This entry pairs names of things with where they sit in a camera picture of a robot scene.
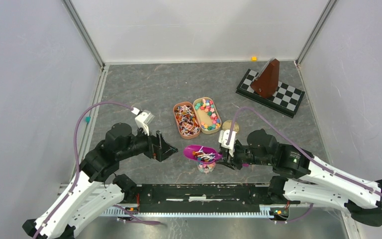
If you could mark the brown wooden metronome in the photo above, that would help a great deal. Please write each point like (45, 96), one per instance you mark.
(265, 83)

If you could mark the orange tray of lollipops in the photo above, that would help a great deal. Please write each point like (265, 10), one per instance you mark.
(186, 120)

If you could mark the gold round lid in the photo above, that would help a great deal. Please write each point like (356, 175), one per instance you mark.
(228, 124)

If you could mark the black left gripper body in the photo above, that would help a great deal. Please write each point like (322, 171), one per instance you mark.
(143, 143)

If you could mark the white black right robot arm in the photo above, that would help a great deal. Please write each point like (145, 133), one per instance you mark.
(303, 177)

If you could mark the clear round plastic jar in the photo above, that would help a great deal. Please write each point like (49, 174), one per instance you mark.
(206, 168)

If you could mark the beige tray of star candies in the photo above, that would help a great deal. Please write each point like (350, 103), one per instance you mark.
(207, 115)

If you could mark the magenta plastic scoop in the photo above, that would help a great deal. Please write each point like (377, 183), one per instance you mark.
(207, 155)

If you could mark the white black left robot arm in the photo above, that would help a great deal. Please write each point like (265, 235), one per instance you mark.
(69, 215)

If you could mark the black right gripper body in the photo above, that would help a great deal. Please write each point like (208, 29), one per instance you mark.
(242, 154)

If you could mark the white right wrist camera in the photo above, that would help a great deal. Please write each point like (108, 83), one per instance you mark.
(227, 141)

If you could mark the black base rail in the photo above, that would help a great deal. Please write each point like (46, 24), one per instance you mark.
(203, 198)

